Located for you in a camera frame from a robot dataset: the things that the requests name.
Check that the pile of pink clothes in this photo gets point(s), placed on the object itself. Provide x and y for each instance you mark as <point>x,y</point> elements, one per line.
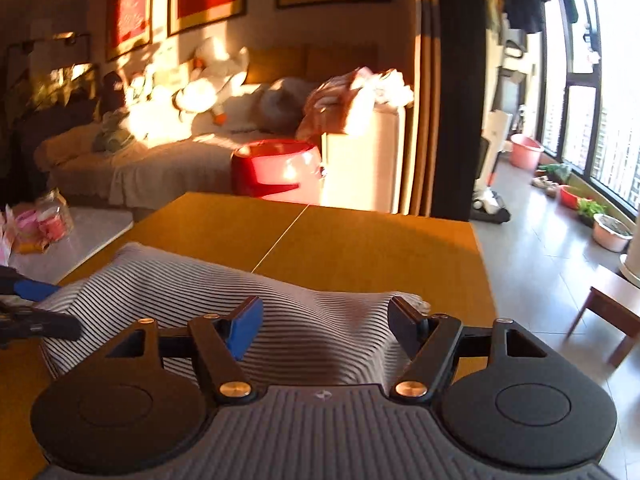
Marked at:
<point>345,104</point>

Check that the pink plastic basin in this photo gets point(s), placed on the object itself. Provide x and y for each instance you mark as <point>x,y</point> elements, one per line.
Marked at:
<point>525,153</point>

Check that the green leafy plants tray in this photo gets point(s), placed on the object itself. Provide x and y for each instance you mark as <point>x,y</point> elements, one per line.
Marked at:
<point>587,209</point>

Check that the white plant pot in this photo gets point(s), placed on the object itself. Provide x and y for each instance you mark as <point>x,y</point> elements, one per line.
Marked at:
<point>630,262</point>

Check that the grey round cushion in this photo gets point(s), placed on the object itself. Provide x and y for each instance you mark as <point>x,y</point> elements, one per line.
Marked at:
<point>280,109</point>

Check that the red plastic basin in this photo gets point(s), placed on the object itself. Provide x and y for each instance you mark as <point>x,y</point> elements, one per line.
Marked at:
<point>571,196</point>

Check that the white basin with soil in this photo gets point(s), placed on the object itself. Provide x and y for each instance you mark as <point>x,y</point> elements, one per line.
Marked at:
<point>610,233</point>

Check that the sofa with grey cover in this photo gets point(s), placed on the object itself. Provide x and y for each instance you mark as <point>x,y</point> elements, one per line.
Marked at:
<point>191,156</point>

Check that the white floor cleaner appliance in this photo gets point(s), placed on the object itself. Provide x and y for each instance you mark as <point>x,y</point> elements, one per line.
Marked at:
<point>487,205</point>

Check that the red round stool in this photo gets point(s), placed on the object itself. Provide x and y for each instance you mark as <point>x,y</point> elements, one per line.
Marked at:
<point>281,170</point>

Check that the green clothes on sofa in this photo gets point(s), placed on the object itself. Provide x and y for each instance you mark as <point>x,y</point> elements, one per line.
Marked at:
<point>114,135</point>

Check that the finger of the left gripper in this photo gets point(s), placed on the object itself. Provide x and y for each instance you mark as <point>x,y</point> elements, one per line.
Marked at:
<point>13,283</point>
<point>21,322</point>

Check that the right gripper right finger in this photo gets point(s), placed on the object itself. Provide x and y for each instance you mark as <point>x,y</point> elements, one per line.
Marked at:
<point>430,342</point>

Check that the white goose plush toy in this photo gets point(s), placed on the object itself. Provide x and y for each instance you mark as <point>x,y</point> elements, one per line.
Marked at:
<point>215,77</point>

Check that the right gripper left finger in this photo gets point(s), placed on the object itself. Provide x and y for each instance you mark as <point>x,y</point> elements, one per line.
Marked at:
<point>220,343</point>

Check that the white cabinet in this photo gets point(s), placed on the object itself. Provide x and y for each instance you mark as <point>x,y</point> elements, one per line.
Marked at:
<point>363,170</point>

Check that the beige curtain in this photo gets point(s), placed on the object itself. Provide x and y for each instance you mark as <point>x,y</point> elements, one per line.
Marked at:
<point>420,153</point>

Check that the small wooden stool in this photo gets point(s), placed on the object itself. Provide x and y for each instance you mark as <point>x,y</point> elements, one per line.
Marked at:
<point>616,301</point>

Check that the red framed picture left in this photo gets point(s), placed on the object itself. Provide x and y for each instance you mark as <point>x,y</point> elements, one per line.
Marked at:
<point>128,26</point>

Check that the clear jar with pink items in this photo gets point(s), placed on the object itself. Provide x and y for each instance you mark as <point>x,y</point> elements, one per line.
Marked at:
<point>53,216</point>

